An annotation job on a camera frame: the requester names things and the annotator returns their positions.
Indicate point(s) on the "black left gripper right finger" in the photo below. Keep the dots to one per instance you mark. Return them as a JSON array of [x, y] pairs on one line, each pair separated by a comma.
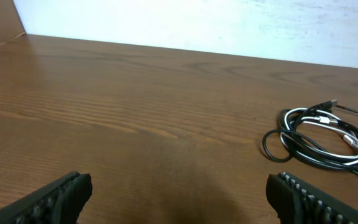
[[298, 202]]

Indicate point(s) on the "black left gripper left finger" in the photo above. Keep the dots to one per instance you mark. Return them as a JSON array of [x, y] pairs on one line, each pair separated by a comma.
[[59, 202]]

